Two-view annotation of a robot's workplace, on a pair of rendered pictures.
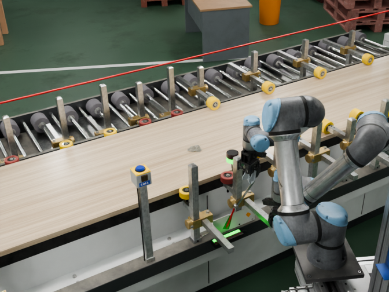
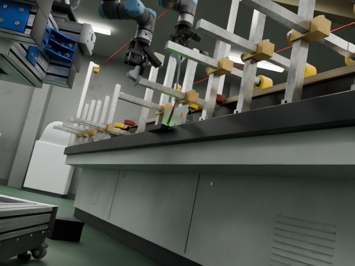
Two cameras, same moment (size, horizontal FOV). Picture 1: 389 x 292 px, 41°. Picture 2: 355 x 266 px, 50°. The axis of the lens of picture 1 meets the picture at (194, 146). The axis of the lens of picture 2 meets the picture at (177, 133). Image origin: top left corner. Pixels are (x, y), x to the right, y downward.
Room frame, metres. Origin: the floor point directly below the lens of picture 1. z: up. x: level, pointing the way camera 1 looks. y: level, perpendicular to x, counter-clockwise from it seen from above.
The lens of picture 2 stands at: (2.21, -2.00, 0.34)
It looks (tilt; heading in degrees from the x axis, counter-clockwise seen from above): 10 degrees up; 93
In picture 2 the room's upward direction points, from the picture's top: 12 degrees clockwise
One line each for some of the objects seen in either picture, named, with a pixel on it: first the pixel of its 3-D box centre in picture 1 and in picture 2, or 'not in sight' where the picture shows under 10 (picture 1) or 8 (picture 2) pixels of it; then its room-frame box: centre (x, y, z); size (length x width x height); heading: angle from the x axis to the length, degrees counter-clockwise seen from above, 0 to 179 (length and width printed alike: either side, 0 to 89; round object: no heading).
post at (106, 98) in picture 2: not in sight; (100, 122); (1.39, 1.10, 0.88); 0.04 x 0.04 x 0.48; 29
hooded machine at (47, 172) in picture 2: not in sight; (55, 158); (-0.61, 5.81, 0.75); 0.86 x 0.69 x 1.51; 6
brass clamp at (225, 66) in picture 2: (280, 168); (218, 68); (2.25, -0.45, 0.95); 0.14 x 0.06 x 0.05; 119
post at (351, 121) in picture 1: (347, 155); (298, 56); (2.48, -0.86, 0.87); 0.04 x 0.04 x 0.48; 29
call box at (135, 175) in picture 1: (140, 176); (156, 60); (1.87, 0.24, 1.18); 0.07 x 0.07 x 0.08; 29
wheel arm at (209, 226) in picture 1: (206, 225); (156, 107); (1.97, -0.05, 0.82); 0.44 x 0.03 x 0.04; 29
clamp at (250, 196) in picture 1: (240, 199); (187, 98); (2.13, -0.23, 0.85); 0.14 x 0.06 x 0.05; 119
